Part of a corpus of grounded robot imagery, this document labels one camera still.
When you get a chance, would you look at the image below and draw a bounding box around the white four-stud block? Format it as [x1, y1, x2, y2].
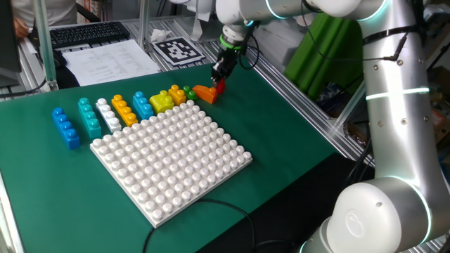
[95, 98, 122, 134]

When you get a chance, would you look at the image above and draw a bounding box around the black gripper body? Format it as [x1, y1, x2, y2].
[215, 46, 241, 73]

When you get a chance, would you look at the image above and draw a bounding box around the black keyboard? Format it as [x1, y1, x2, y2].
[30, 20, 131, 50]

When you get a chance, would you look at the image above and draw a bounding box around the dark monitor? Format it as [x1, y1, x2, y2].
[0, 0, 22, 88]

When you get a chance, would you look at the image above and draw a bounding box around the blue four-stud block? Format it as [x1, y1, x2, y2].
[51, 107, 81, 150]

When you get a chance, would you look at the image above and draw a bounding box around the orange curved block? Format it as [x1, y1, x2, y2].
[191, 84, 218, 105]

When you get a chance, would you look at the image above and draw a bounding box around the black white fiducial marker board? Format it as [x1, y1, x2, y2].
[151, 36, 207, 67]

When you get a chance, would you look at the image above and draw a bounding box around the black computer mouse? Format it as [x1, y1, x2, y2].
[52, 48, 68, 70]

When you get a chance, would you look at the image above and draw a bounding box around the orange-yellow two-stud block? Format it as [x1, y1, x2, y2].
[167, 84, 187, 107]

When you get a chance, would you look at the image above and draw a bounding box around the blue three-stud block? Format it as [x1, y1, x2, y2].
[132, 91, 155, 120]

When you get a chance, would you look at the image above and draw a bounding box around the black cable on table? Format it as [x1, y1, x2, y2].
[142, 198, 300, 253]

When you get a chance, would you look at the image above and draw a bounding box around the green table mat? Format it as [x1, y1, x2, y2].
[0, 58, 338, 253]

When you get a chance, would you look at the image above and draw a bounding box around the teal four-stud block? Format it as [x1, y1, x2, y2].
[77, 97, 103, 139]

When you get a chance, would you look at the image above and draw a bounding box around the white studded baseplate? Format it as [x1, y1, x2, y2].
[89, 100, 253, 228]

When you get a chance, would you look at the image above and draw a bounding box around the person's hand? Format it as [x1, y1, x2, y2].
[13, 16, 30, 39]

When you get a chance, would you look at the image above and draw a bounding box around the green two-stud block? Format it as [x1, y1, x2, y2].
[182, 85, 198, 102]

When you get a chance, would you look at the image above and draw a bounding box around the lime yellow sloped block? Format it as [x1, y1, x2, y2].
[148, 90, 175, 115]

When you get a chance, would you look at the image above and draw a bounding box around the person in white shirt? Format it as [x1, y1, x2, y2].
[10, 0, 78, 27]

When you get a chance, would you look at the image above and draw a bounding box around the orange-yellow four-stud block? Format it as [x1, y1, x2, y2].
[110, 93, 139, 128]

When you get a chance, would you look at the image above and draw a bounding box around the white printed paper sheet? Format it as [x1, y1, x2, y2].
[62, 39, 161, 87]

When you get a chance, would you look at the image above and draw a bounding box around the crumpled white tissue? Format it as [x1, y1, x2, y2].
[150, 28, 172, 43]

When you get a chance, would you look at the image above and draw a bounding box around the aluminium frame post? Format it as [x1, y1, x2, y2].
[333, 80, 368, 129]
[32, 0, 59, 91]
[138, 0, 152, 50]

